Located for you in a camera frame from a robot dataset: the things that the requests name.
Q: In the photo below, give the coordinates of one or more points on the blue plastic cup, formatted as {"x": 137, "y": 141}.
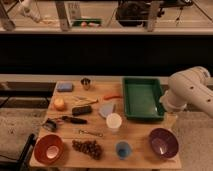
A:
{"x": 123, "y": 150}

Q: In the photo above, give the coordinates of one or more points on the black binder clip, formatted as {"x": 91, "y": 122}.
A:
{"x": 50, "y": 125}

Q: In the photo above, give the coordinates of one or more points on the black chair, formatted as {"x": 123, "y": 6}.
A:
{"x": 11, "y": 164}

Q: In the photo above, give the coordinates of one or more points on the black handled tool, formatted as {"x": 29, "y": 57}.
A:
{"x": 73, "y": 120}

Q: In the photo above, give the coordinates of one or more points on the green plastic tray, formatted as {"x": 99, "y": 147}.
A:
{"x": 141, "y": 99}

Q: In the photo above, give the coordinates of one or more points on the wooden handled utensil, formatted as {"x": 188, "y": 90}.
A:
{"x": 84, "y": 100}

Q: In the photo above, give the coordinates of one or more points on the white plastic cup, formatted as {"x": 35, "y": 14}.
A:
{"x": 113, "y": 122}

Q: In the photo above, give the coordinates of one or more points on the blue sponge block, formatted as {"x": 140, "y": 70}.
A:
{"x": 64, "y": 87}

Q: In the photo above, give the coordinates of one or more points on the black rectangular case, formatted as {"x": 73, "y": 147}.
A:
{"x": 81, "y": 110}

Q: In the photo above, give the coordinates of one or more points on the orange round fruit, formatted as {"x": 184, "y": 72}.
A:
{"x": 59, "y": 104}

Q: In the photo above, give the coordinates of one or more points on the small metal cup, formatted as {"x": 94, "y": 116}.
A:
{"x": 86, "y": 83}

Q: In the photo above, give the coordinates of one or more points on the bunch of dark grapes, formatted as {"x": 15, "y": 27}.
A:
{"x": 91, "y": 148}

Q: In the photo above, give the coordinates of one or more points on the purple bowl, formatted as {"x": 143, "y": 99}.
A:
{"x": 163, "y": 143}

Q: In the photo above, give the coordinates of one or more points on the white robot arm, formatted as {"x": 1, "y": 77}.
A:
{"x": 188, "y": 86}

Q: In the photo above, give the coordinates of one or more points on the orange red bowl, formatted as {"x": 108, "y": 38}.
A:
{"x": 48, "y": 149}

